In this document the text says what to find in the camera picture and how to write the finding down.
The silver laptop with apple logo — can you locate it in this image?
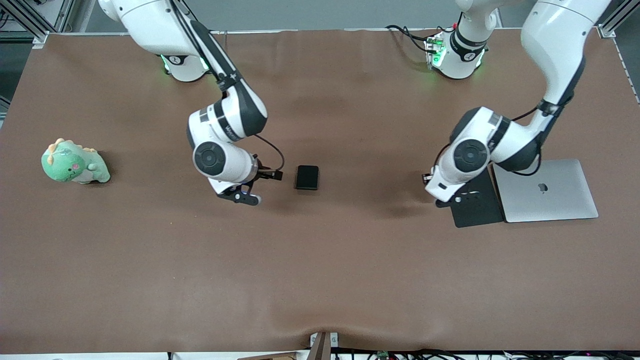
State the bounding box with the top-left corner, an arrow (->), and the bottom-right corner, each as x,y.
492,159 -> 599,223

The brown table edge bracket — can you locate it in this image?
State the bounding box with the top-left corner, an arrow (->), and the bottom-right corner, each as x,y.
309,331 -> 339,360

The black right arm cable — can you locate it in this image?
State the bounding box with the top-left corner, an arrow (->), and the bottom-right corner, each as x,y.
252,134 -> 286,173

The brown table cover mat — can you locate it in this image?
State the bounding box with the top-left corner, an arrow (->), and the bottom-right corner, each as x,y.
0,28 -> 640,354

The black mouse pad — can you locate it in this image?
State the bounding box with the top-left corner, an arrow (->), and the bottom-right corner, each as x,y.
450,167 -> 505,229

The green dinosaur plush toy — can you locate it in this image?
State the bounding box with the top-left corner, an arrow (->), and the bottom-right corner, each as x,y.
41,138 -> 111,185

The black left arm base cable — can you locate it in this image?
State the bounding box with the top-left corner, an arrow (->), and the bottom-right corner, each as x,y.
385,24 -> 441,55

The black phone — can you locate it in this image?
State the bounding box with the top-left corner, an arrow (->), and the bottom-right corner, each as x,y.
295,165 -> 320,191

